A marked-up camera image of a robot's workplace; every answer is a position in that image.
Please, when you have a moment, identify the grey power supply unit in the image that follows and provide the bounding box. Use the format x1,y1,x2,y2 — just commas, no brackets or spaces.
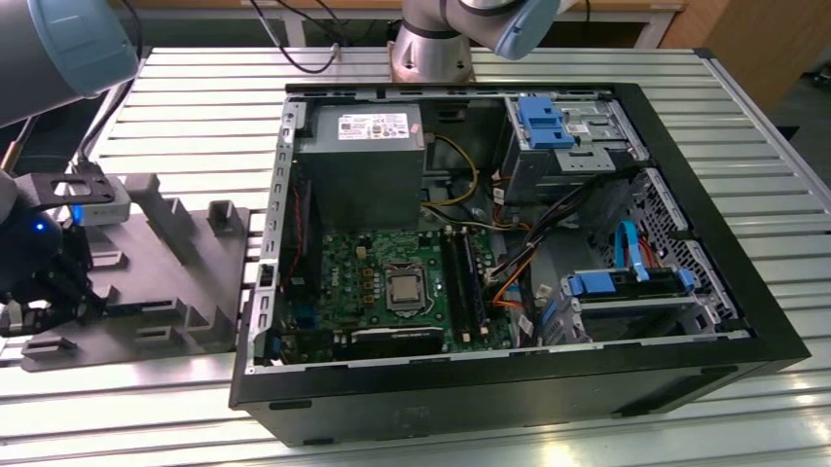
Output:
295,101,431,234

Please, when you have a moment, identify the green motherboard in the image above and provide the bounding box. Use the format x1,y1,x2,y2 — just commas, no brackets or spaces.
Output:
277,226,522,365

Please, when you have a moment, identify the orange wire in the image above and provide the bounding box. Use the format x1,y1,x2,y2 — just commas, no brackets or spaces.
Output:
491,275,531,311

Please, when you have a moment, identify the grey metal disk bay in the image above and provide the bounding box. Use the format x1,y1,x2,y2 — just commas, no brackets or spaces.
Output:
542,291,726,347

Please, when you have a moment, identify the black RAM stick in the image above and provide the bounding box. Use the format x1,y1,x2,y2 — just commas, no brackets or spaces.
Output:
454,229,491,338
103,301,177,318

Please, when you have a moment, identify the white-legged wooden desk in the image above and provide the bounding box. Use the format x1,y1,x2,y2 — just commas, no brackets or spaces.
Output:
129,0,690,50

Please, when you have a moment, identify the grey plastic parts rack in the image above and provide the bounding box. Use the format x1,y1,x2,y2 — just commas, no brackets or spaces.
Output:
19,172,257,375

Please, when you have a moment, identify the yellow wire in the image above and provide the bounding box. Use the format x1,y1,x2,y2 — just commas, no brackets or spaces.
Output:
419,134,483,211

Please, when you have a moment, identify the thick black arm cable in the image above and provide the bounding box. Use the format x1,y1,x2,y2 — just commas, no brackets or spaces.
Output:
74,0,145,169

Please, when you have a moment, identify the grey metal drive cage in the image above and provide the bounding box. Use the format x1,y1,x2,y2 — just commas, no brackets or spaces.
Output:
503,90,653,206

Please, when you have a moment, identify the wooden cabinet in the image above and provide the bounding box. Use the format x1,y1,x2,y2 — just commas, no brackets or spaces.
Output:
661,0,831,114

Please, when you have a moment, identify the black cable bundle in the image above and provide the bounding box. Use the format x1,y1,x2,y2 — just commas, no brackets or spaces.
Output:
486,164,646,284

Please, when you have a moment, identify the black empty RAM slot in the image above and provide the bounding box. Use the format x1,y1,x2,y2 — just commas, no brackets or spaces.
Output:
439,228,474,343

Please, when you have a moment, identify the black graphics card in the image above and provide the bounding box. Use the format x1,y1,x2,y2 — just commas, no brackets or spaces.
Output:
335,324,449,362

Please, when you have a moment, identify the thin red wire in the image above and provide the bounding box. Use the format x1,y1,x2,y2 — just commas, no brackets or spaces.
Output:
290,187,309,259

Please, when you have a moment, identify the metal socket cover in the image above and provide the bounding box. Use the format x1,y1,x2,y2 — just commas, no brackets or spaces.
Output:
381,261,435,318

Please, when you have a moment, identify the black cable with silver plug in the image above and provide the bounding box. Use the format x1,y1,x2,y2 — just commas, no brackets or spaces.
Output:
250,0,345,75

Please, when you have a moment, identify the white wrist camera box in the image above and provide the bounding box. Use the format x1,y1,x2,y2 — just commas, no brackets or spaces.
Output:
69,175,133,229

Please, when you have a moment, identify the silver CPU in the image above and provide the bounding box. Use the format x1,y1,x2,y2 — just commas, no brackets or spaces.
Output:
391,275,425,302

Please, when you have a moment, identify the blue plastic drive carrier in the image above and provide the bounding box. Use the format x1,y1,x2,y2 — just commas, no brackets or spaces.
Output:
517,95,578,151

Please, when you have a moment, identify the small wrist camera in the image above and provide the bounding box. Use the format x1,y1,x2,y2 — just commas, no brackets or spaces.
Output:
0,300,27,338

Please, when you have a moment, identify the hard disk in blue carrier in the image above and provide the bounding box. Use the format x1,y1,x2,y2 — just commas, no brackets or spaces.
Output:
562,268,702,306

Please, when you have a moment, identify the black open PC case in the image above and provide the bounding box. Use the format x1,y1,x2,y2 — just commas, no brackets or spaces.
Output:
227,81,813,448

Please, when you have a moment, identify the blue flat data cable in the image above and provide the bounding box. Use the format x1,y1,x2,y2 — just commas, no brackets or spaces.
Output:
613,219,653,284

